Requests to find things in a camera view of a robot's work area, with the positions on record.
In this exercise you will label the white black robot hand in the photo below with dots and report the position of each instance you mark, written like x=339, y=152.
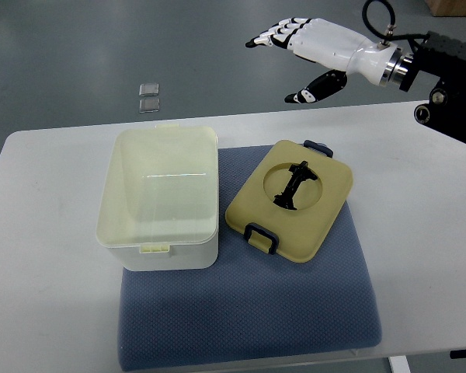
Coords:
x=342, y=51

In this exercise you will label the yellow storage box lid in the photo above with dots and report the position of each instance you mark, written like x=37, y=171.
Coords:
x=291, y=200

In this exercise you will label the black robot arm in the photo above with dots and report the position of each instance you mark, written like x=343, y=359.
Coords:
x=445, y=58

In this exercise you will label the cardboard box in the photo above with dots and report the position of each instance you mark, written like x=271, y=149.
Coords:
x=447, y=8

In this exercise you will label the white storage box base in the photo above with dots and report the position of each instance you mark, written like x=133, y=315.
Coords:
x=160, y=205

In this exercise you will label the upper clear floor tile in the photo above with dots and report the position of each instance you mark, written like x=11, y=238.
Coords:
x=149, y=89

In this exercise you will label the blue grey cushion mat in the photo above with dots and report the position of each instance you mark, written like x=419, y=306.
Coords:
x=250, y=305

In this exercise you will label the white table leg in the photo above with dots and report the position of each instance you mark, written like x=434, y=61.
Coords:
x=399, y=364

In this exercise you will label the black object under table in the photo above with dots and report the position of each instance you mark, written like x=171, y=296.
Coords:
x=458, y=354

